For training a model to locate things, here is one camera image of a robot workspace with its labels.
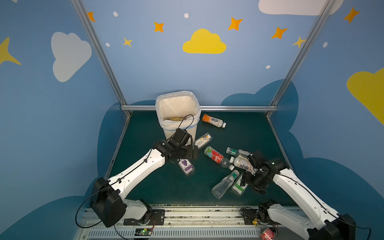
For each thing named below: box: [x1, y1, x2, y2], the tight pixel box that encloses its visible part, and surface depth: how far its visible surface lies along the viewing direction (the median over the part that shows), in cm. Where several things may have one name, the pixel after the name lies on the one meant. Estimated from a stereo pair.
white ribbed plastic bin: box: [155, 90, 201, 143], surface depth 94 cm
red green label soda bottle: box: [204, 146, 235, 171], surface depth 94 cm
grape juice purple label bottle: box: [177, 158, 195, 176], surface depth 91 cm
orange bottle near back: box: [202, 113, 227, 129], surface depth 114 cm
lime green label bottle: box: [231, 172, 249, 196], surface depth 83 cm
